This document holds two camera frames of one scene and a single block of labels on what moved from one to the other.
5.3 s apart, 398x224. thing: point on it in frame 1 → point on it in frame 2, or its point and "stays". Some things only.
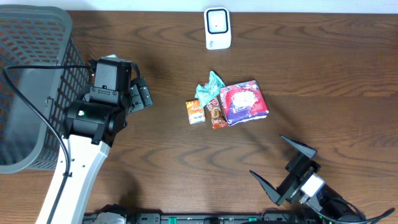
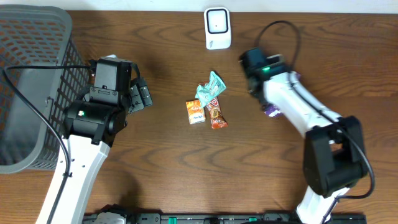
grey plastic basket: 33,35 stays
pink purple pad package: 242,102 → 273,110
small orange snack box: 196,113 stays
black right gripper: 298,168 → 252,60
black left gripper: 141,93 stays
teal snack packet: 209,91 stays
